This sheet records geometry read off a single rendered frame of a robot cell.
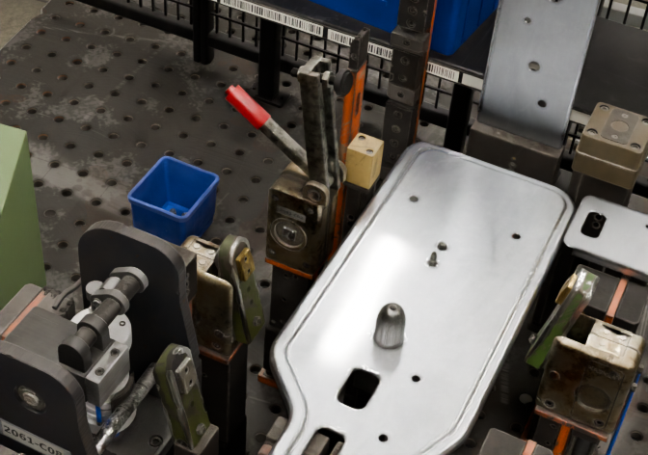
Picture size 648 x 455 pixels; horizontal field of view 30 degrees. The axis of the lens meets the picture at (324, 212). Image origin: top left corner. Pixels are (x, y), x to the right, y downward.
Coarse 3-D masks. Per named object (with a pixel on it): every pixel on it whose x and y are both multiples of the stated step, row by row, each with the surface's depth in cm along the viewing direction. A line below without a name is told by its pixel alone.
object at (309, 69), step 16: (320, 64) 128; (304, 80) 126; (320, 80) 127; (336, 80) 125; (352, 80) 127; (304, 96) 128; (320, 96) 127; (304, 112) 129; (320, 112) 128; (304, 128) 130; (320, 128) 129; (336, 128) 133; (320, 144) 131; (336, 144) 134; (320, 160) 132; (336, 160) 135; (320, 176) 134; (336, 176) 137
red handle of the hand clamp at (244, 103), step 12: (228, 96) 134; (240, 96) 134; (240, 108) 134; (252, 108) 134; (252, 120) 134; (264, 120) 134; (264, 132) 135; (276, 132) 135; (276, 144) 135; (288, 144) 135; (288, 156) 136; (300, 156) 135; (300, 168) 136
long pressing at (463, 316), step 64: (384, 192) 145; (448, 192) 146; (512, 192) 147; (384, 256) 137; (448, 256) 138; (512, 256) 139; (320, 320) 130; (448, 320) 131; (512, 320) 132; (320, 384) 123; (384, 384) 124; (448, 384) 124; (384, 448) 118; (448, 448) 119
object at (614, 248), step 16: (592, 208) 145; (608, 208) 146; (624, 208) 146; (576, 224) 143; (608, 224) 144; (624, 224) 144; (640, 224) 144; (576, 240) 141; (592, 240) 141; (608, 240) 142; (624, 240) 142; (640, 240) 142; (592, 256) 140; (608, 256) 140; (624, 256) 140; (640, 256) 140; (624, 272) 139; (640, 272) 138
